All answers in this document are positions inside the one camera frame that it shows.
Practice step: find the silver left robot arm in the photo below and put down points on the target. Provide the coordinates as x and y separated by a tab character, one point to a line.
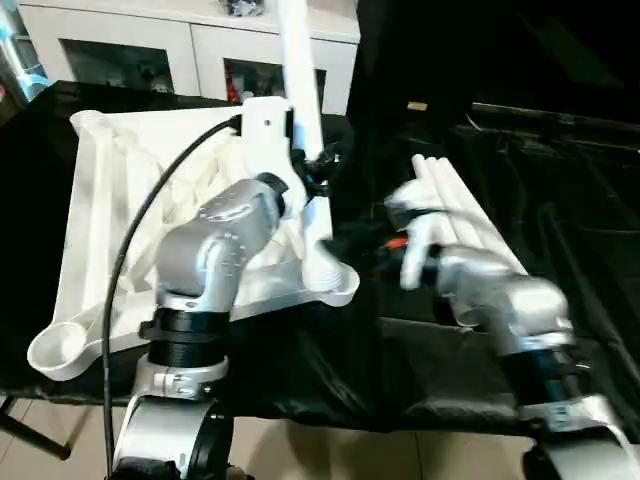
200	250

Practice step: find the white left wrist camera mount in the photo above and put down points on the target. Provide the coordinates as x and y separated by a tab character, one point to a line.
265	140

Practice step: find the black bundle on cabinet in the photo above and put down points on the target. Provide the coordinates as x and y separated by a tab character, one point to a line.
242	7

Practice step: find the white cabinet with glass doors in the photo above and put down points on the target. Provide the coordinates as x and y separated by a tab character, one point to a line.
200	45

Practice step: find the small tan tag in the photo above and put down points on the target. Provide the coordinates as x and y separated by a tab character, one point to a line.
417	106

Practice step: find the white plastic table leg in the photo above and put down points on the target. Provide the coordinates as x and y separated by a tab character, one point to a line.
300	75
467	197
450	195
424	167

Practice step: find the white plastic table top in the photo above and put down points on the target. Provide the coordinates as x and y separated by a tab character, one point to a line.
115	200

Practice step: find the black folding table frame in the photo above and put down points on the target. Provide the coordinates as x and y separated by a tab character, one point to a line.
45	440

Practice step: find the black plastic mat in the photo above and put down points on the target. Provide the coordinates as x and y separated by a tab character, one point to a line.
400	350

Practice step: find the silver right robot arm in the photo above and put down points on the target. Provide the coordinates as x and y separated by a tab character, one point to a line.
525	310

